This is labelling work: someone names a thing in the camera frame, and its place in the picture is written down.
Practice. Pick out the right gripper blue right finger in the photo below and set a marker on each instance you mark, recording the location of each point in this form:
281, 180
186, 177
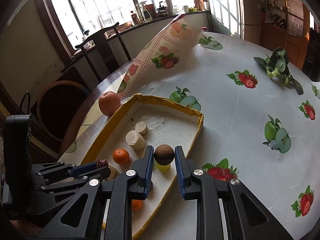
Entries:
189, 188

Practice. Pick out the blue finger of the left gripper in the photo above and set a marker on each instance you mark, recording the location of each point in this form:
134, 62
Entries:
88, 173
78, 170

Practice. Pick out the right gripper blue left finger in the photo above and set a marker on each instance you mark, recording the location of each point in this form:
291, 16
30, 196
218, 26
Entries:
144, 167

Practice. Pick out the orange mandarin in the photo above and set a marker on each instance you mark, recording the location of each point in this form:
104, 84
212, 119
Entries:
136, 204
121, 156

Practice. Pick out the white foam tray yellow rim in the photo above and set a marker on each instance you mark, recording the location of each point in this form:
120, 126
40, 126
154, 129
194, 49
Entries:
168, 123

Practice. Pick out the person left hand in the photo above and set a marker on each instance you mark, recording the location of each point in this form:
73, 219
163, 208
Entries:
26, 228

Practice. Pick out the red apple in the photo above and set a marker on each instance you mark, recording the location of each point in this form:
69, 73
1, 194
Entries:
109, 102

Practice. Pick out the fruit print tablecloth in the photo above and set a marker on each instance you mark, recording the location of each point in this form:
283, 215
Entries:
265, 131

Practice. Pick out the dark wooden chair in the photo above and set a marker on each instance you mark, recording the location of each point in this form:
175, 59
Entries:
101, 44

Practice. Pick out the green leafy vegetable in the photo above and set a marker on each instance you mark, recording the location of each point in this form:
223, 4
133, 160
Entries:
276, 66

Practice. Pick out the white spray bottle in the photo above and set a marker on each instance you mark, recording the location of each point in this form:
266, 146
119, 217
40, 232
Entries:
146, 15

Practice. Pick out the black kettle pot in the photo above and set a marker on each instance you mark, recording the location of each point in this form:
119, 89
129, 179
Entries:
162, 10

